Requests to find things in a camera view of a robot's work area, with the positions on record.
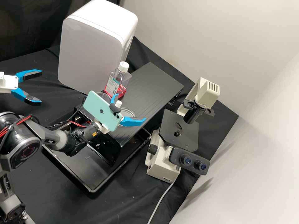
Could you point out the black platform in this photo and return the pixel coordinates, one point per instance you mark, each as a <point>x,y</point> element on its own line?
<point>149,93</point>

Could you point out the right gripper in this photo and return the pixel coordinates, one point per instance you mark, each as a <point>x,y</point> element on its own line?
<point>104,128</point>

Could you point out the red liquid bottle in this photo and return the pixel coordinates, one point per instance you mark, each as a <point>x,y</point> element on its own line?
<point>115,85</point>

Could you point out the right wrist camera phone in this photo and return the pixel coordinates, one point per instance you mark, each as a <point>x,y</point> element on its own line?
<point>100,109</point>

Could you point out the cream microscope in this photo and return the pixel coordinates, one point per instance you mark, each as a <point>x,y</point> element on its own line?
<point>161,163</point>

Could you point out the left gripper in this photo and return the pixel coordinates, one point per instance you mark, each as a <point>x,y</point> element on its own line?
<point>8,82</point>

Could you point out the petri dish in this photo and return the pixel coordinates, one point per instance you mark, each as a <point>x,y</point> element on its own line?
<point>104,95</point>

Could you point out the white box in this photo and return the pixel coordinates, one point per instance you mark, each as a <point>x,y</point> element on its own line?
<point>93,46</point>

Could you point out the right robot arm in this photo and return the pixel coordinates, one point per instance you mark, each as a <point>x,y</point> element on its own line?
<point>21,140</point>

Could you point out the black tray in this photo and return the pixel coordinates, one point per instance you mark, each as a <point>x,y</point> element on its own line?
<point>93,172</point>

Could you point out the petri dish lid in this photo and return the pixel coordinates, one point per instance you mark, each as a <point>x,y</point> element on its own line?
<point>129,112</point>

